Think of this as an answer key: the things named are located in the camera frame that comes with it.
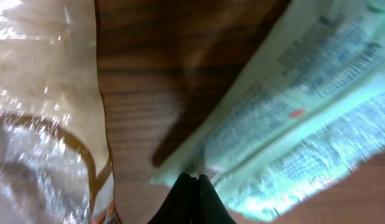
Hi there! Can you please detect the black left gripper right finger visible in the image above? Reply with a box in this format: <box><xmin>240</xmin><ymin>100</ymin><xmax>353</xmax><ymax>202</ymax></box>
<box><xmin>191</xmin><ymin>174</ymin><xmax>236</xmax><ymax>224</ymax></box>

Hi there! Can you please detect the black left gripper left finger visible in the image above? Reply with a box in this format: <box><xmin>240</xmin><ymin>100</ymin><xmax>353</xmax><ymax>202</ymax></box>
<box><xmin>148</xmin><ymin>173</ymin><xmax>197</xmax><ymax>224</ymax></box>

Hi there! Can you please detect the brown Pantree snack packet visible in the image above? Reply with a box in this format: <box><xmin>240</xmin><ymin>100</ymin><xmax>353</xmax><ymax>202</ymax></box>
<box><xmin>0</xmin><ymin>0</ymin><xmax>119</xmax><ymax>223</ymax></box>

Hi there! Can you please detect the teal white snack packet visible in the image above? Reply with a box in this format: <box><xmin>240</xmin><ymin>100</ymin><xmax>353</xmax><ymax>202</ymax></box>
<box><xmin>152</xmin><ymin>0</ymin><xmax>385</xmax><ymax>222</ymax></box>

